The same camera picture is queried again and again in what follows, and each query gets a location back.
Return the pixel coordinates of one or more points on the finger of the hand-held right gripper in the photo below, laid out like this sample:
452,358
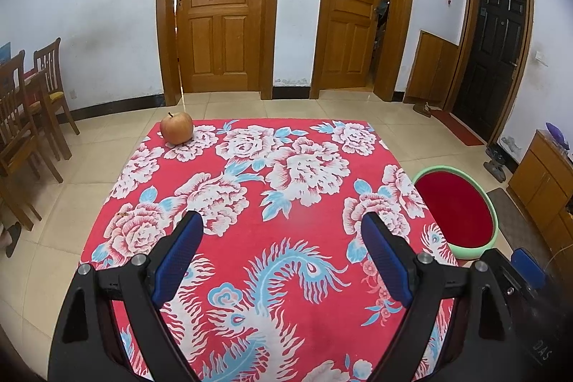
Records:
500,261
528,268

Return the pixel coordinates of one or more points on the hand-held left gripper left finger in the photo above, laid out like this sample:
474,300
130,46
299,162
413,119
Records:
179,256

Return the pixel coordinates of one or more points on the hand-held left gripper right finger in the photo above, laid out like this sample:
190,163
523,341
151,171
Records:
385,256

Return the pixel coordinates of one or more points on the grey floor mat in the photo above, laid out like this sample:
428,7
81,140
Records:
515,221

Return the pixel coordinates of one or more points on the grey shoe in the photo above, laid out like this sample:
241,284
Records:
494,171
494,152

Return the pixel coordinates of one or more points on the wooden sideboard cabinet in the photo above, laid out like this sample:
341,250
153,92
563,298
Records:
537,176

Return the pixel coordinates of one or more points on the red floral tablecloth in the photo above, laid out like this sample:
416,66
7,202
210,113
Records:
291,207

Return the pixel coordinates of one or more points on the red apple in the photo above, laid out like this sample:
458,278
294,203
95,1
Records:
177,129

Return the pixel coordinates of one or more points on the purple bag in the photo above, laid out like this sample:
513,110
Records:
557,131

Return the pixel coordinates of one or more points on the red doormat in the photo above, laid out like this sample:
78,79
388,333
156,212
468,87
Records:
456,127

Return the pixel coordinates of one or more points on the brown shoe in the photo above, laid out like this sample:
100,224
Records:
421,110

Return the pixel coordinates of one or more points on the dark slipper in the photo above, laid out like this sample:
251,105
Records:
13,239

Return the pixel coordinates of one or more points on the wooden chair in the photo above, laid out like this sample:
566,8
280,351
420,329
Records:
11,95
18,203
47,60

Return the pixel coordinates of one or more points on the black entrance door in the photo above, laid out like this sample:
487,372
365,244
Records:
492,51

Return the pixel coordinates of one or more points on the open wooden door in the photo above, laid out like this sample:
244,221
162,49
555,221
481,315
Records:
353,6

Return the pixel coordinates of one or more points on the closed wooden door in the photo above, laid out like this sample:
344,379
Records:
219,6

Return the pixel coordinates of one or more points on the blue carton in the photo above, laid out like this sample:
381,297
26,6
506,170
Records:
4,54

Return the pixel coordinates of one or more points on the low wooden wall cabinet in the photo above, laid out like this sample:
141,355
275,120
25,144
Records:
429,68

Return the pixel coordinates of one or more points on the white light switch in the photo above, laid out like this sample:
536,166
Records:
541,59

